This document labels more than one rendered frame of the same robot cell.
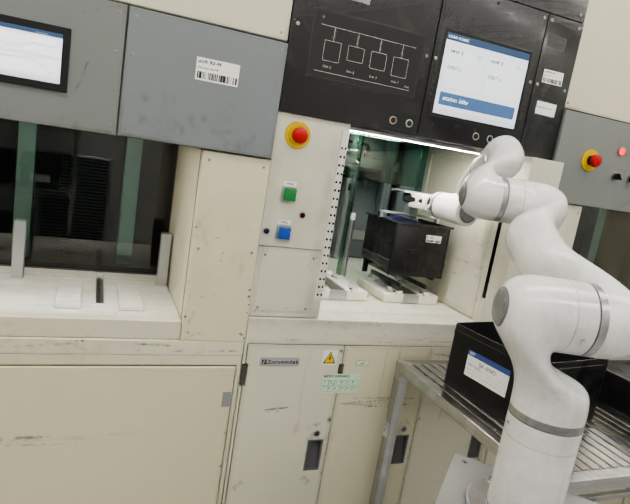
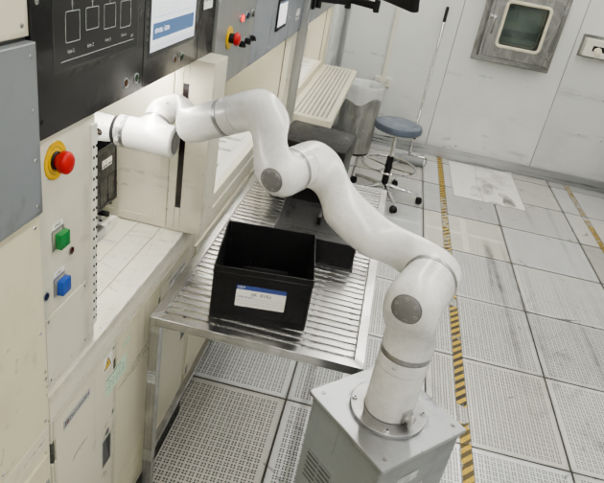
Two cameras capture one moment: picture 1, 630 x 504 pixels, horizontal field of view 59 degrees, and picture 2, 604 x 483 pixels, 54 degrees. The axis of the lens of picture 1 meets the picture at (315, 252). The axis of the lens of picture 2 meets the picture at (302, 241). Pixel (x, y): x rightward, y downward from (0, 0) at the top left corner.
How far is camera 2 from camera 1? 1.02 m
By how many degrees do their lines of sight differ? 61
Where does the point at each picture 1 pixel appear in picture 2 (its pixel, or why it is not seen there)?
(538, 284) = (432, 287)
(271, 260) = (54, 322)
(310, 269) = (83, 298)
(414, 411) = not seen: hidden behind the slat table
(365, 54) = (100, 12)
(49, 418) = not seen: outside the picture
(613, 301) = (454, 269)
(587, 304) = (451, 283)
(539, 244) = (381, 230)
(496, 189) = (304, 171)
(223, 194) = (4, 296)
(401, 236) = not seen: hidden behind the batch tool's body
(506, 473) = (397, 400)
